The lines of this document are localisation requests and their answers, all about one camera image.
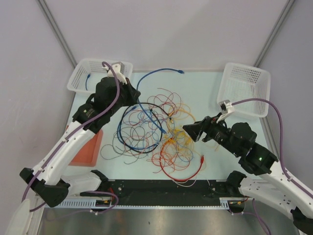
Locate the aluminium frame post right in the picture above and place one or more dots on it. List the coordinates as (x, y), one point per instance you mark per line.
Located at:
(287, 9)

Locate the white mesh basket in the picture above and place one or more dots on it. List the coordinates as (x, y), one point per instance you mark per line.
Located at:
(240, 82)
(89, 72)

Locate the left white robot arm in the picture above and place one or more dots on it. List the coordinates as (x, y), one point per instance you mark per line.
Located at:
(46, 178)

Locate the aluminium frame post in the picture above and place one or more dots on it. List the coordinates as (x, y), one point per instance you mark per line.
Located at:
(47, 13)
(287, 9)

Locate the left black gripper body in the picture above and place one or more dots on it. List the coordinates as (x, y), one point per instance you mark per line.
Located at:
(126, 97)

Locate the orange plastic bin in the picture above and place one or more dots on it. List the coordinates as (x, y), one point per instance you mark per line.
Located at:
(88, 154)

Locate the right white mesh basket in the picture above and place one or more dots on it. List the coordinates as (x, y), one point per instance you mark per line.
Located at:
(240, 82)

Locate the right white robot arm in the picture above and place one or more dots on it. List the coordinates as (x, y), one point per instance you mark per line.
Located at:
(255, 159)

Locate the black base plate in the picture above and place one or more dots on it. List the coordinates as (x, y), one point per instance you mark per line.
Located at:
(169, 194)

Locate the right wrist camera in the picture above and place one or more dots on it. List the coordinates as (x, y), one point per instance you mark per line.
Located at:
(226, 109)

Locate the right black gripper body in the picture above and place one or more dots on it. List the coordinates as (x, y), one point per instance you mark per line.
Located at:
(215, 131)

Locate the aluminium frame post left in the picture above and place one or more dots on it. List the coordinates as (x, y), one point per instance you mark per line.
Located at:
(47, 13)

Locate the left white mesh basket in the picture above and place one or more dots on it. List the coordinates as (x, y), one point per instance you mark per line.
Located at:
(89, 72)

